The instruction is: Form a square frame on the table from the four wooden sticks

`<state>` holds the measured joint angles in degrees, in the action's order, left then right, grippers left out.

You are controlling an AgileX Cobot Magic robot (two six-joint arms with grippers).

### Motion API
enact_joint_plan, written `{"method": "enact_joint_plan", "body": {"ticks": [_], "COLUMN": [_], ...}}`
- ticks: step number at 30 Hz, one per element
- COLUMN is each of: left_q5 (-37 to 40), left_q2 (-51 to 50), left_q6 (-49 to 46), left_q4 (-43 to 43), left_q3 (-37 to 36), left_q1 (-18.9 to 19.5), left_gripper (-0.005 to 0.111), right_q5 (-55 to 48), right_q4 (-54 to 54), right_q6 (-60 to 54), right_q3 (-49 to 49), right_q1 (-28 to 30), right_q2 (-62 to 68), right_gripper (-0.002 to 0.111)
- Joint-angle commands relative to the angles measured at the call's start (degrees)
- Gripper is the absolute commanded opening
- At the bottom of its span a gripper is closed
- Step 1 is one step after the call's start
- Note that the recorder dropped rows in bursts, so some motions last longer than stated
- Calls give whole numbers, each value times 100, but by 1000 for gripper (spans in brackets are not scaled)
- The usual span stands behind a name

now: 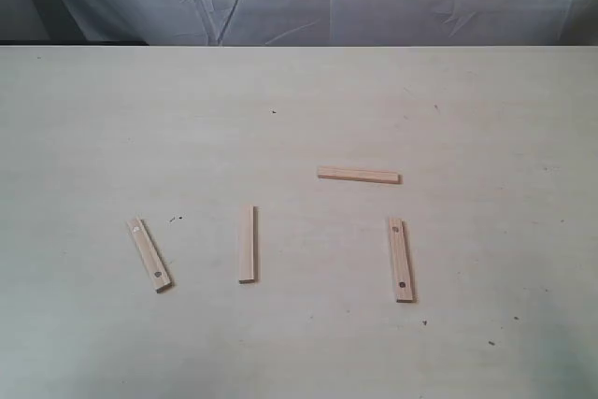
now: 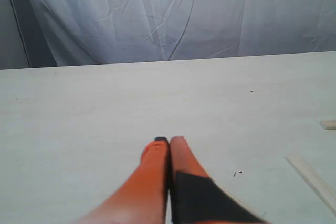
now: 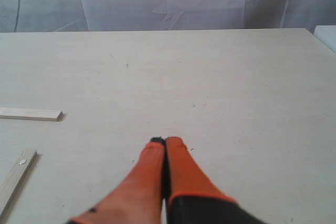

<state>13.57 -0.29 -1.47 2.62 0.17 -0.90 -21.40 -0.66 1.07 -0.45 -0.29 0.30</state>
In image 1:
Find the plain horizontal wood stick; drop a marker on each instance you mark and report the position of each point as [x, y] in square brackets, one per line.
[360, 175]

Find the wood stick with two dots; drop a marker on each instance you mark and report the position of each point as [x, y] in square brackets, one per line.
[403, 285]

